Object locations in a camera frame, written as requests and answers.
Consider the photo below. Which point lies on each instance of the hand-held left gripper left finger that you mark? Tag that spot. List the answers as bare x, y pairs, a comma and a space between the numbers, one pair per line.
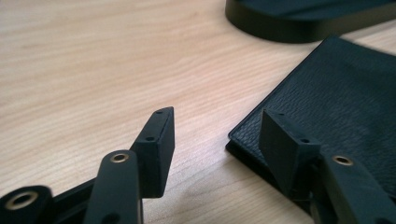
155, 155

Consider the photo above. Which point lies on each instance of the black key rack with tray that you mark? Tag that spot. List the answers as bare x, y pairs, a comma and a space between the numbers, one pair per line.
280, 28

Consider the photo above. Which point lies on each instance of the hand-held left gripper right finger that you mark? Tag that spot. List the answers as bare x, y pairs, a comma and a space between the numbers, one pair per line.
281, 146

